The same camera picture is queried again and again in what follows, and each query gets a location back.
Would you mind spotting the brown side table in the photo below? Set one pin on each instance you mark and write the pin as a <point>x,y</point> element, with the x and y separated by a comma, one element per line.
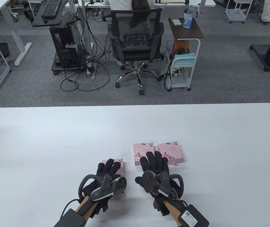
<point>187,33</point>

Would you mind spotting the orange patterned bag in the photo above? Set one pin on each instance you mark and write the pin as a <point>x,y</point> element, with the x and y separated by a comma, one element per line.
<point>181,45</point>

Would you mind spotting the light blue folder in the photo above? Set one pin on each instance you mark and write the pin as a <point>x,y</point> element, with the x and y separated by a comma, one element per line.
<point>184,59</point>

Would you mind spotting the black computer tower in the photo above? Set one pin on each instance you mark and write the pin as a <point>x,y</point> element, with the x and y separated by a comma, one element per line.
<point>64,45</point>

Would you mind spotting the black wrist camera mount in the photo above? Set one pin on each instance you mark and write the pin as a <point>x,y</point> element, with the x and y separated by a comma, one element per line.
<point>164,209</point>
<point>97,210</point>

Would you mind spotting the green bag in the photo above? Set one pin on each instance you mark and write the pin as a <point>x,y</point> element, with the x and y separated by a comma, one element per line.
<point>165,69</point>

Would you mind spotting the person's right forearm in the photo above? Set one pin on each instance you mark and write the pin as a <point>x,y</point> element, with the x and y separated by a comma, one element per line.
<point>172,210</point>

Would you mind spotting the pink floral jewelry box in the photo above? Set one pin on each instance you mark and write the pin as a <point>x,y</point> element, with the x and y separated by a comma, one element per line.
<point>144,149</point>
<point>172,151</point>
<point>122,168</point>

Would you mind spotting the grey power strip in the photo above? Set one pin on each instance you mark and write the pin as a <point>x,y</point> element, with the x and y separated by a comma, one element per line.
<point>90,69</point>

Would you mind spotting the white smartphone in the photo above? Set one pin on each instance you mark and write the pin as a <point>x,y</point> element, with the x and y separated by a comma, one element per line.
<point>176,21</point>

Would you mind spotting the person's left hand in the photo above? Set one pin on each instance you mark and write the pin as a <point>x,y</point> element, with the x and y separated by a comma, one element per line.
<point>108,169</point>

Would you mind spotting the black keyboard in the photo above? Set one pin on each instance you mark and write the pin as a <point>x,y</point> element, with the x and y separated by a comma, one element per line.
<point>50,9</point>

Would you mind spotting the black mesh office chair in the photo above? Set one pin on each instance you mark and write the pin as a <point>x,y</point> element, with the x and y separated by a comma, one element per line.
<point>136,54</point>

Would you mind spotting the person's left forearm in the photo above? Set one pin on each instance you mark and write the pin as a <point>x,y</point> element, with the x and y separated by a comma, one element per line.
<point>85,208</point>

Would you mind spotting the white chair base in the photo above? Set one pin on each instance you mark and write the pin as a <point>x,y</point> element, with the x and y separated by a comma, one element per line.
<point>14,16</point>

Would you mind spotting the person's right hand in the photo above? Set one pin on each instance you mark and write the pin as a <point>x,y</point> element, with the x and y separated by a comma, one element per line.
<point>155,164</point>

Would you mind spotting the black backpack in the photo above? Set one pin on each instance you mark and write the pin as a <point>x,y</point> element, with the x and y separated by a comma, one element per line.
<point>29,14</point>

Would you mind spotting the black VR controller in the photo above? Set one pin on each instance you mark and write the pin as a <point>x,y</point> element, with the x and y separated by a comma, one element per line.
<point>149,182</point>
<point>118,186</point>

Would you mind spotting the black wheeled computer platform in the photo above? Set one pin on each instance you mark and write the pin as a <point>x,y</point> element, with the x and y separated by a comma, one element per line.
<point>66,69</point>

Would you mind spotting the black labelled wrist sensor box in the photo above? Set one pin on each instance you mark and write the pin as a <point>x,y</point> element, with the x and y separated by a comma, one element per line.
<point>192,217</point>

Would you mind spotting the black keyboard tray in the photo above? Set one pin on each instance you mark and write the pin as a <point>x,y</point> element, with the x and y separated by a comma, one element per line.
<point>54,22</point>

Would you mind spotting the white desk with metal legs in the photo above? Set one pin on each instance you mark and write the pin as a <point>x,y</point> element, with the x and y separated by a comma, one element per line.
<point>85,23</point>

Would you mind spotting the clear water bottle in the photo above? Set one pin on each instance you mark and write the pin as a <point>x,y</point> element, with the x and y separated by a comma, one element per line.
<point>188,20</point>

